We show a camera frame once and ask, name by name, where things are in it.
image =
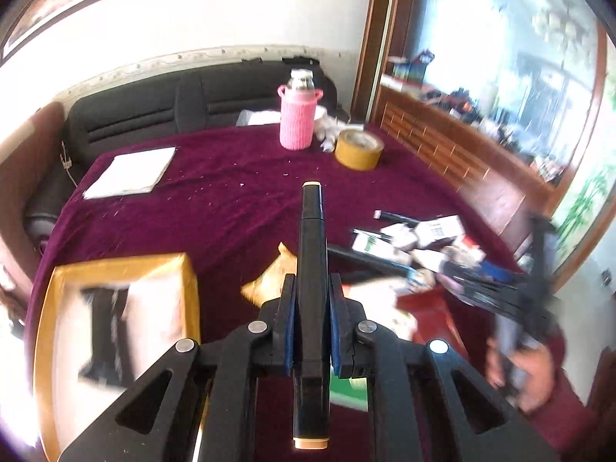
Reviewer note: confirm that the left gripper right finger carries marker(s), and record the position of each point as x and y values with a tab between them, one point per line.
343	321

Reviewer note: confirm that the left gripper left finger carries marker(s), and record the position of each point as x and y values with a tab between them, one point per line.
283	342

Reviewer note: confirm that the maroon sleeve forearm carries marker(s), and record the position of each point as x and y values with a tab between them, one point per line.
563	420

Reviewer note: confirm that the yellow snack packet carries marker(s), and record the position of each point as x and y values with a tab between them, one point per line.
270	283

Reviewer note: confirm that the red packet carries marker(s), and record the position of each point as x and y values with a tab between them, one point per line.
434	320

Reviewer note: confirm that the green white medicine box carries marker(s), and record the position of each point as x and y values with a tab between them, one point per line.
372	245

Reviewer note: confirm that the maroon tablecloth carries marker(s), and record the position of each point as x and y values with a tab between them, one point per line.
227	199

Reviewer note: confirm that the black foil sachet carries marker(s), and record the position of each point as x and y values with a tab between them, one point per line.
110	363

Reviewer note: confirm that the yellow taped white tray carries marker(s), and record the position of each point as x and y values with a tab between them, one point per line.
162	308

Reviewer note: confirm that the yellow tape roll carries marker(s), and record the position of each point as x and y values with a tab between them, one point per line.
358	150

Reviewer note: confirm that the white tissue wad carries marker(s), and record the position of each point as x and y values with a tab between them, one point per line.
327	129

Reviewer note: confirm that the white paper booklet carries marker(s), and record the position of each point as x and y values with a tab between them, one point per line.
131	174

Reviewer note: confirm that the wooden mirror cabinet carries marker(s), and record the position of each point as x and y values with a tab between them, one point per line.
505	99

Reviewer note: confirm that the pink knit sleeve bottle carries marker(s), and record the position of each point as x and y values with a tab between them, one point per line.
299	98

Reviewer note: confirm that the black sofa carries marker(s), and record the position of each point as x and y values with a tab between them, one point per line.
158	107

